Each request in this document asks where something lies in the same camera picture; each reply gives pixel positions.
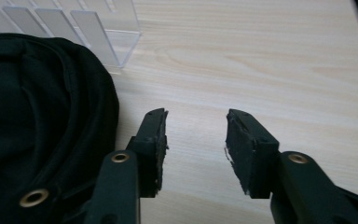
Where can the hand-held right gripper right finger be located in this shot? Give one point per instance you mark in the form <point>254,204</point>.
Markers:
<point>250,155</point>

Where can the black cloth garment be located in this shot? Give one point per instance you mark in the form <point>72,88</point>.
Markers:
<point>40,130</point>

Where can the clear acrylic divider rack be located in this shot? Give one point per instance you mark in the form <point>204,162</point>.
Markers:
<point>84,28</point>

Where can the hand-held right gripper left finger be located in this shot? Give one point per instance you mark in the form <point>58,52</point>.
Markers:
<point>150,146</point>

